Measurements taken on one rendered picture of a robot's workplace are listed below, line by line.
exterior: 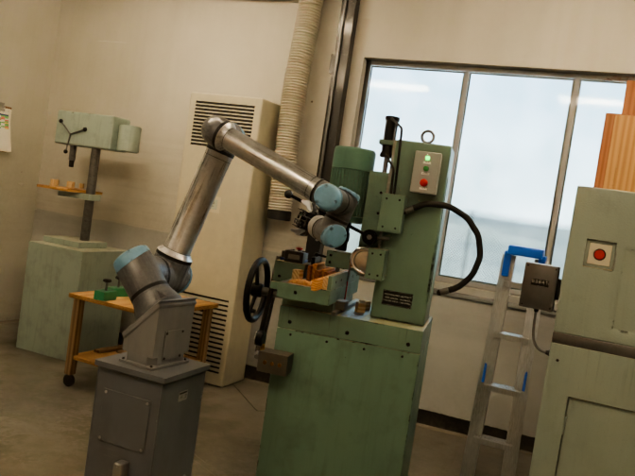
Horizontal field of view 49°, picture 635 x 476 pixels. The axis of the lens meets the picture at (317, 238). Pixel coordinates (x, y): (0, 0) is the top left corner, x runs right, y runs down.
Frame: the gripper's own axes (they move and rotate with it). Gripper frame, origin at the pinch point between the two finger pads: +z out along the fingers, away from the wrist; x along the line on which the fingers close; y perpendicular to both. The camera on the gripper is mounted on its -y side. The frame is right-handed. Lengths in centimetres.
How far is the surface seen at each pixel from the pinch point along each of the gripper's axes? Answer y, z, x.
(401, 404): -43, -50, 52
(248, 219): -35, 142, 26
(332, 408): -25, -34, 65
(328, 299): -8.3, -29.9, 24.4
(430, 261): -43, -34, -2
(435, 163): -30, -31, -38
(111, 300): 35, 115, 88
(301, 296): -0.5, -23.3, 27.1
